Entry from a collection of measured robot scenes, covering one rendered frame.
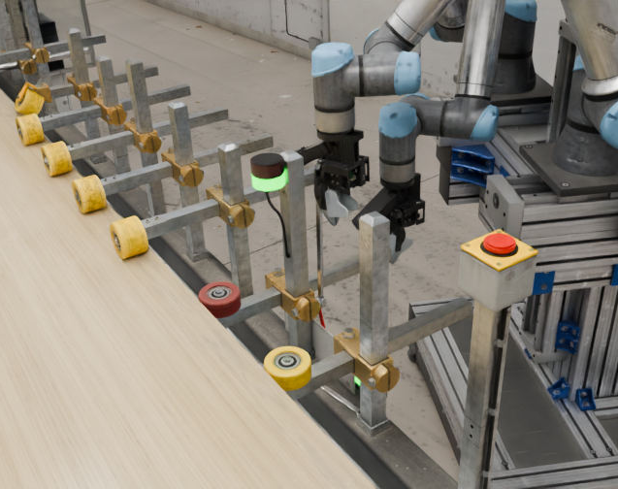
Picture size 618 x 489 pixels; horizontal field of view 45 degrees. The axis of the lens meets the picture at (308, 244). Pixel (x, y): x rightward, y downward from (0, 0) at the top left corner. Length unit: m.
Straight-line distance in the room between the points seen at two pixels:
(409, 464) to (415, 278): 1.79
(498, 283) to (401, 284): 2.13
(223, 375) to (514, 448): 1.07
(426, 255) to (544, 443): 1.32
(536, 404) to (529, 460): 0.22
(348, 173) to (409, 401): 1.28
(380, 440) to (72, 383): 0.56
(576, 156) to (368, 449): 0.72
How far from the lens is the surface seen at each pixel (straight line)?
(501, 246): 0.97
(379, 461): 1.41
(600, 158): 1.62
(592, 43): 1.41
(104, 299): 1.52
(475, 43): 1.61
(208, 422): 1.21
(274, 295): 1.52
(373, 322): 1.28
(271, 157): 1.35
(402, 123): 1.52
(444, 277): 3.14
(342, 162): 1.43
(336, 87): 1.36
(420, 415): 2.50
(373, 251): 1.20
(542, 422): 2.23
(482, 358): 1.07
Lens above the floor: 1.73
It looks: 31 degrees down
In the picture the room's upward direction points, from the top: 3 degrees counter-clockwise
